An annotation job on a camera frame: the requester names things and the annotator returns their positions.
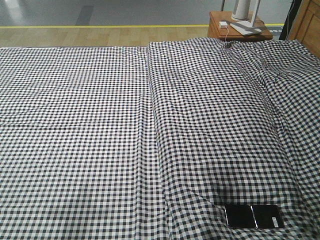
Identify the black foldable phone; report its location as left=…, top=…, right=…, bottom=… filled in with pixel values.
left=224, top=204, right=285, bottom=229

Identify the checkered bed sheet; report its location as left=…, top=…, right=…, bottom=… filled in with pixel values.
left=0, top=47, right=173, bottom=240

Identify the checkered duvet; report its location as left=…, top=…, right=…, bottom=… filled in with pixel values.
left=147, top=38, right=320, bottom=240

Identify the wooden nightstand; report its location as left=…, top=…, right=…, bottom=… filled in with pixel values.
left=207, top=11, right=273, bottom=42

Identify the white charger block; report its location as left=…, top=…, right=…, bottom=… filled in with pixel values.
left=219, top=21, right=228, bottom=29

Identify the wooden headboard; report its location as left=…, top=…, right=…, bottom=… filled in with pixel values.
left=288, top=0, right=320, bottom=58

